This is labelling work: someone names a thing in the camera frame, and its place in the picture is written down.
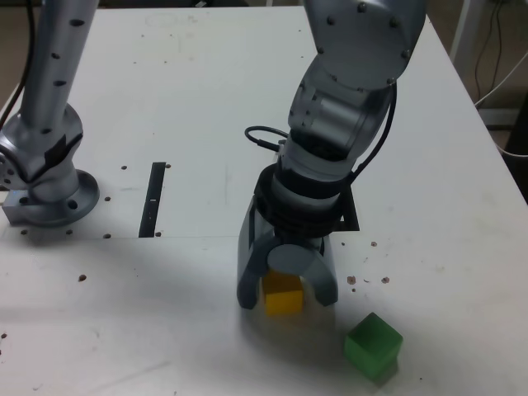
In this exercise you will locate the white metal frame leg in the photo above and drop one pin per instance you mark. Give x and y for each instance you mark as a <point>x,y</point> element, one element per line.
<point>461,33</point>

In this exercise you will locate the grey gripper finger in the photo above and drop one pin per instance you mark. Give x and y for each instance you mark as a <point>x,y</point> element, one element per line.
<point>247,264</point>
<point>288,260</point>

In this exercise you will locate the yellow cube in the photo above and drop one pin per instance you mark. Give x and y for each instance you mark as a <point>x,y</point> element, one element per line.
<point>284,303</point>

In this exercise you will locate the green cube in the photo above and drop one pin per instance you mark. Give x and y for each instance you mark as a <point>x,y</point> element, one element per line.
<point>371,346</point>

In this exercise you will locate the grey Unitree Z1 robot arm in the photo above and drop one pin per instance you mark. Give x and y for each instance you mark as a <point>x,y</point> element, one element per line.
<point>49,82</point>

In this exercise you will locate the black tape strip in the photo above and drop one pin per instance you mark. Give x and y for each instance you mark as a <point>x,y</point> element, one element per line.
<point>152,198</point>

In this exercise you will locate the black tape square outline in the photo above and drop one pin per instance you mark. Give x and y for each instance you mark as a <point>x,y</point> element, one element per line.
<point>350,218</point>

